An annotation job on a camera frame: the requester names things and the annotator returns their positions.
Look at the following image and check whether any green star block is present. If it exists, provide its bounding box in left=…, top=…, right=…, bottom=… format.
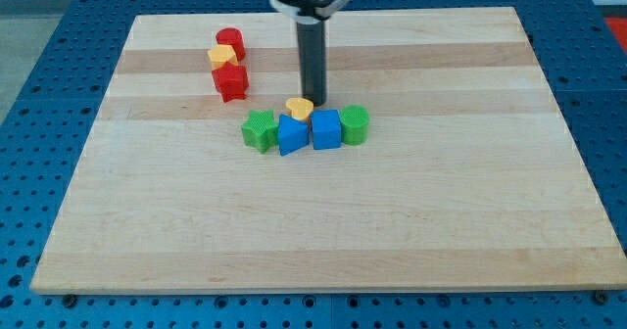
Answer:
left=241, top=110, right=279, bottom=154

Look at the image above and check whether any wooden board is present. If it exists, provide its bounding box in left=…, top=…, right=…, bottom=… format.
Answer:
left=30, top=7, right=626, bottom=295

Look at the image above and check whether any yellow pentagon block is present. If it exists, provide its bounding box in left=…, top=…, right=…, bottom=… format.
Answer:
left=207, top=44, right=239, bottom=70

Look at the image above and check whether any red star block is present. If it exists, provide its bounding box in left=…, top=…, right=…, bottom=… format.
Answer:
left=212, top=62, right=249, bottom=103

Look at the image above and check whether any yellow heart block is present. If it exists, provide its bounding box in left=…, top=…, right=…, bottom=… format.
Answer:
left=285, top=98, right=314, bottom=123

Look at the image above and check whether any green cylinder block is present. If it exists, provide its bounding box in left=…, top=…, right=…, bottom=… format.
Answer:
left=340, top=105, right=369, bottom=146

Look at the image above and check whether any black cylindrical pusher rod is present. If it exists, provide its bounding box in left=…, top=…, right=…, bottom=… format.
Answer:
left=296, top=22, right=327, bottom=107

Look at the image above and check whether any blue triangle block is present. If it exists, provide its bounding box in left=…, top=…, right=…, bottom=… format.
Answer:
left=278, top=115, right=310, bottom=156

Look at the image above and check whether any red cylinder block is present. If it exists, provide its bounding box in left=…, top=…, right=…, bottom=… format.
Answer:
left=216, top=27, right=246, bottom=61

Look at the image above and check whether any blue cube block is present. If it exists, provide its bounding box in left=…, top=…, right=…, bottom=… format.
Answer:
left=311, top=110, right=342, bottom=150

